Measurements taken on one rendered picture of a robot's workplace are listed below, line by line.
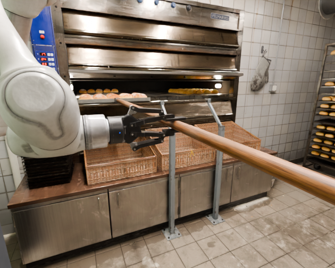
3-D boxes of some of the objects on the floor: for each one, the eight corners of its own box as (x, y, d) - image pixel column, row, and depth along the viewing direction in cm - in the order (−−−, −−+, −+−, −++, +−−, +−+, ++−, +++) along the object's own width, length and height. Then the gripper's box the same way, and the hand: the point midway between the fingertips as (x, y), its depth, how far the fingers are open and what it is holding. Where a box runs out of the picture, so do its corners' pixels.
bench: (38, 226, 186) (26, 170, 171) (237, 178, 280) (241, 139, 265) (23, 279, 136) (6, 206, 121) (271, 199, 230) (278, 152, 215)
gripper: (102, 99, 54) (178, 97, 64) (107, 153, 58) (177, 144, 68) (107, 102, 48) (191, 99, 57) (111, 162, 52) (189, 151, 62)
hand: (174, 124), depth 61 cm, fingers closed on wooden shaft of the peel, 3 cm apart
